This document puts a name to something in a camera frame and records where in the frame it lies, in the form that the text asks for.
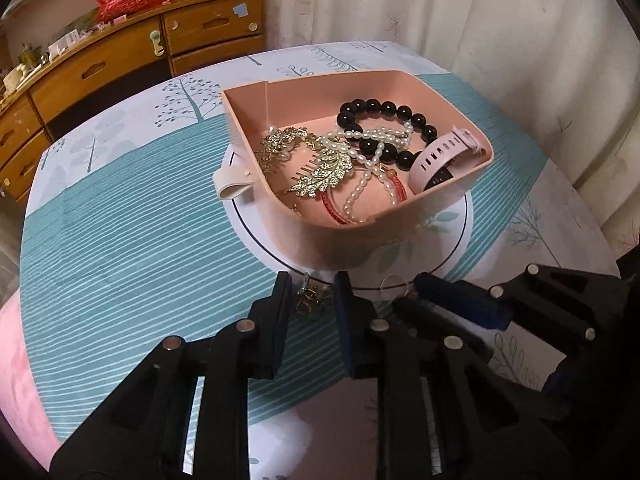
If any gold earring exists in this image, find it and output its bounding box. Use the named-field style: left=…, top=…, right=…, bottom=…
left=295, top=280, right=333, bottom=317

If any red string bracelet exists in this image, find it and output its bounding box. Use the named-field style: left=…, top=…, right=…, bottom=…
left=320, top=162, right=401, bottom=226

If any pearl bracelet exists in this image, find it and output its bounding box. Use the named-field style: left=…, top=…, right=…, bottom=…
left=341, top=152, right=406, bottom=226

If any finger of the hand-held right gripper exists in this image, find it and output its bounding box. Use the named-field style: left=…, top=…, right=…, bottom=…
left=413, top=262, right=628, bottom=357
left=392, top=296, right=496, bottom=366

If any gold leaf hair comb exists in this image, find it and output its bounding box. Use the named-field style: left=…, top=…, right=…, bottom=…
left=254, top=126, right=308, bottom=176
left=290, top=132, right=355, bottom=202

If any pink plastic box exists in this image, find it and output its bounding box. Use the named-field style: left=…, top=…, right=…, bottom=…
left=212, top=69, right=496, bottom=271

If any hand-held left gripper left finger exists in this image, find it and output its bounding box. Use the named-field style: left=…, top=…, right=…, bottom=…
left=50, top=271, right=295, bottom=480

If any pink quilt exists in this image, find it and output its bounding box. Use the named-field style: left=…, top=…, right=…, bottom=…
left=0, top=280, right=66, bottom=461

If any tree print tablecloth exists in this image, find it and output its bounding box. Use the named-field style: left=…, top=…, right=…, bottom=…
left=19, top=40, right=626, bottom=480

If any white leaf print curtain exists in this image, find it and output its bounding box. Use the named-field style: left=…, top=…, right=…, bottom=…
left=262, top=0, right=640, bottom=261

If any pink smartwatch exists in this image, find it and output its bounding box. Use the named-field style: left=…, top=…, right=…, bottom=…
left=409, top=127, right=486, bottom=193

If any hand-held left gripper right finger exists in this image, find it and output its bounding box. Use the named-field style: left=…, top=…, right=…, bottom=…
left=332, top=270, right=576, bottom=480

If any black bead bracelet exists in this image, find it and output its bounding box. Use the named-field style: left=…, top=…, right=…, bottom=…
left=336, top=99, right=438, bottom=171

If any wooden desk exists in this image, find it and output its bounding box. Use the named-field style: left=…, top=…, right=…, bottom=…
left=0, top=0, right=266, bottom=206

